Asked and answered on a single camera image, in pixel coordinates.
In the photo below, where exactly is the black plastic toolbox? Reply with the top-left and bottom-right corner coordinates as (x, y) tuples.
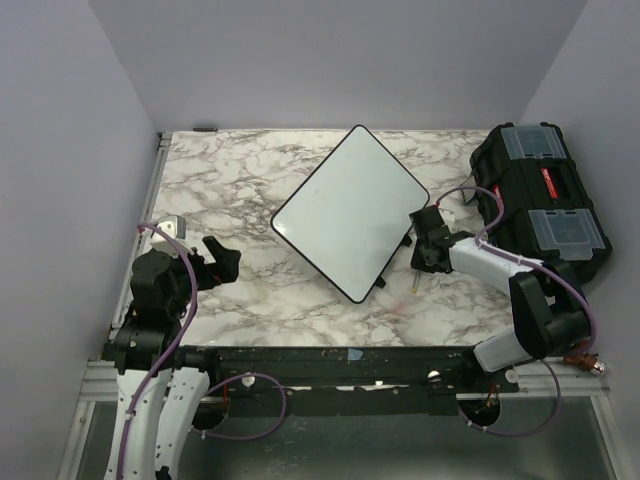
(470, 122), (612, 284)

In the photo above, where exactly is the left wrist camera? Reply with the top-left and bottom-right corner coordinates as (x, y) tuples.
(150, 215), (191, 258)

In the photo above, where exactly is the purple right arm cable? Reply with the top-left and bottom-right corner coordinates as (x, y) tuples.
(433, 186), (600, 436)

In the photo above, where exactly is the aluminium frame profile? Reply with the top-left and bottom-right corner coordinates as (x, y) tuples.
(54, 132), (174, 480)

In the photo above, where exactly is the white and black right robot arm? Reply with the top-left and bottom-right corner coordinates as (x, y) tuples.
(409, 205), (594, 392)

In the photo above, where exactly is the white whiteboard with black frame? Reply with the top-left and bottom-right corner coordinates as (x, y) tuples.
(270, 125), (430, 304)

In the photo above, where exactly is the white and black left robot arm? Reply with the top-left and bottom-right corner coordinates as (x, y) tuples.
(104, 236), (241, 479)

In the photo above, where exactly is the blue tape piece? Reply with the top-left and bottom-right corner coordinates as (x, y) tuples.
(347, 348), (364, 362)

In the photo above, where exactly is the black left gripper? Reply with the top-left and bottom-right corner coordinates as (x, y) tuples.
(166, 234), (240, 316)

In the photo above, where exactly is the white whiteboard marker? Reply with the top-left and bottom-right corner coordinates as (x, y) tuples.
(411, 271), (421, 294)

